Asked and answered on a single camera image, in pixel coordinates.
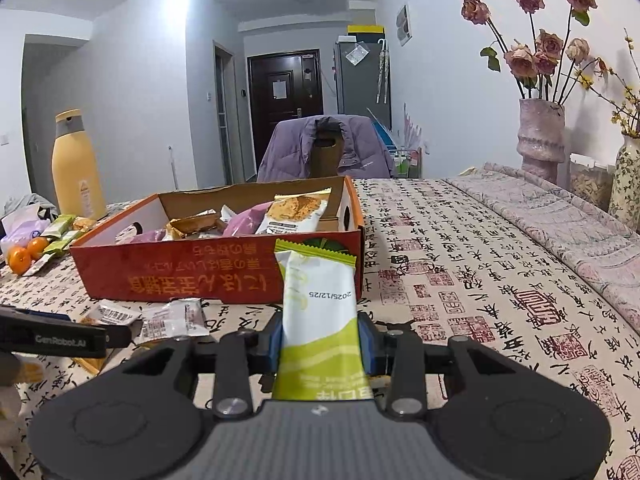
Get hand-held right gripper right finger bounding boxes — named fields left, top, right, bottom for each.
left=356, top=312, right=512, bottom=420

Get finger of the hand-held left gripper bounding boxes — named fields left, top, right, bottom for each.
left=0, top=305, right=71, bottom=323
left=104, top=325, right=133, bottom=349

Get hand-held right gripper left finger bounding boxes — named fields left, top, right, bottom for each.
left=122, top=314, right=284, bottom=420

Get green white snack bar packet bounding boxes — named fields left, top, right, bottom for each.
left=272, top=239, right=376, bottom=403

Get red cardboard box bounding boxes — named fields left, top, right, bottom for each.
left=70, top=176, right=366, bottom=305

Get pink snack packet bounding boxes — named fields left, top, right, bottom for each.
left=222, top=202, right=273, bottom=237

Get white oat crisp packet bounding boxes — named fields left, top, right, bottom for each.
left=255, top=189, right=333, bottom=235

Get orange long snack packet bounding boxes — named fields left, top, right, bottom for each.
left=167, top=214, right=226, bottom=238

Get golden snack packet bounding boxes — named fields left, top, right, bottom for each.
left=70, top=312, right=108, bottom=376

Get white red snack packet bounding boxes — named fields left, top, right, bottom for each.
left=22, top=254, right=56, bottom=277

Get purple tissue pack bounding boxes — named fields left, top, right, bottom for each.
left=0, top=203, right=51, bottom=252

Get grey cloth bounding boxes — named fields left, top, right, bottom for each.
left=5, top=192, right=58, bottom=221

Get yellow bottle grey cap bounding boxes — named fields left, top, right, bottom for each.
left=51, top=109, right=108, bottom=221

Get storage rack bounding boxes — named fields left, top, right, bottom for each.
left=392, top=147, right=423, bottom=179

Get wooden chair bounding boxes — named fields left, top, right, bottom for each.
left=310, top=132, right=346, bottom=178

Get purple jacket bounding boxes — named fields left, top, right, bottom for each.
left=256, top=115, right=396, bottom=182

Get blue board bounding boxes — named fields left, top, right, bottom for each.
left=367, top=107, right=401, bottom=153

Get pink quilted cloth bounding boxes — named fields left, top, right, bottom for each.
left=445, top=161, right=640, bottom=318

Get dark entrance door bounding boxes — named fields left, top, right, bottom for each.
left=247, top=50, right=323, bottom=173

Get grey refrigerator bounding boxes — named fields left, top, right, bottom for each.
left=334, top=37, right=392, bottom=116

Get pink ceramic vase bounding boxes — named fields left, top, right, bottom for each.
left=516, top=99, right=567, bottom=183

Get white folded umbrella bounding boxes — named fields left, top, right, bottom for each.
left=376, top=37, right=391, bottom=106

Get glass storage jar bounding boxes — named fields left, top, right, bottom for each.
left=569, top=152, right=617, bottom=211

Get floral patterned vase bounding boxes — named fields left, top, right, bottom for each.
left=607, top=136, right=640, bottom=233

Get yellow box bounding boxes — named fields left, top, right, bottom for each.
left=347, top=24, right=385, bottom=43

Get bunch of dried pink roses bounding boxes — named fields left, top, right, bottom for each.
left=455, top=0, right=608, bottom=103

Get yellow flower branches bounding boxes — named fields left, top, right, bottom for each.
left=575, top=27, right=640, bottom=141

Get interior door frame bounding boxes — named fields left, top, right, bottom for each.
left=214, top=42, right=241, bottom=186

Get wall picture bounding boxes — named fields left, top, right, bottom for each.
left=395, top=4, right=413, bottom=47

